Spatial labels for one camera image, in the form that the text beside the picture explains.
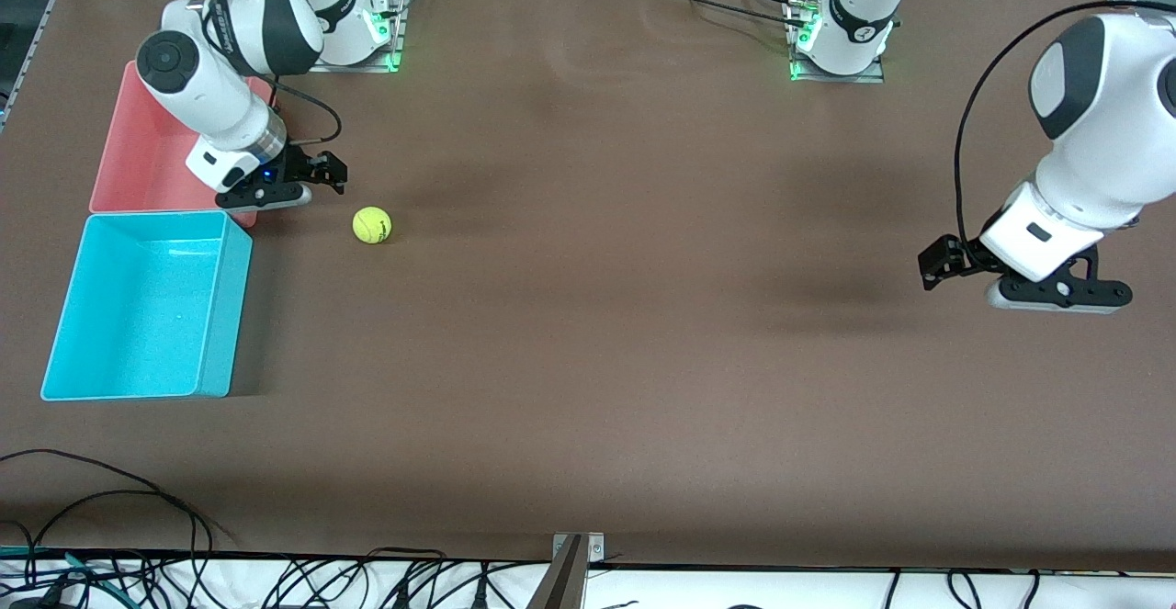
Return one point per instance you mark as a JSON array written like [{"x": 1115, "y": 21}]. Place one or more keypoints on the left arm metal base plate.
[{"x": 799, "y": 72}]

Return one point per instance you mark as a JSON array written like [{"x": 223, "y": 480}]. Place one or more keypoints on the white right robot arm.
[{"x": 211, "y": 95}]

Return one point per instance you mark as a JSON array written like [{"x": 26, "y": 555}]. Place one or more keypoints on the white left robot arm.
[{"x": 1102, "y": 131}]

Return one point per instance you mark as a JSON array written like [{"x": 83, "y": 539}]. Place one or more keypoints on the yellow-green tennis ball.
[{"x": 372, "y": 225}]

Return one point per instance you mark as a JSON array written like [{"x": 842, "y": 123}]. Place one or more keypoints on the small metal table bracket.
[{"x": 595, "y": 549}]

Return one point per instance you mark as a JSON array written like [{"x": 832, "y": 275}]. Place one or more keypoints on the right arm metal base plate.
[{"x": 397, "y": 39}]

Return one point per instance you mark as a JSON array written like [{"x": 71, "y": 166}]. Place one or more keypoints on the pink plastic bin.
[{"x": 138, "y": 163}]

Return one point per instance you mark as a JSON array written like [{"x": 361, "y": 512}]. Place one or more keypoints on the grey metal bar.
[{"x": 560, "y": 586}]

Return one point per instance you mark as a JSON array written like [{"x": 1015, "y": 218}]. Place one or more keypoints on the blue plastic bin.
[{"x": 138, "y": 315}]

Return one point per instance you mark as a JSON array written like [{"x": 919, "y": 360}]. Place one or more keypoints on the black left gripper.
[{"x": 955, "y": 257}]

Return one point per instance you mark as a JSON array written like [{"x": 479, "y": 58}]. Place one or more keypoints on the brown table mat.
[{"x": 588, "y": 315}]

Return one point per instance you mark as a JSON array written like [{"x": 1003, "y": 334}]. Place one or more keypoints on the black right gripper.
[{"x": 300, "y": 164}]

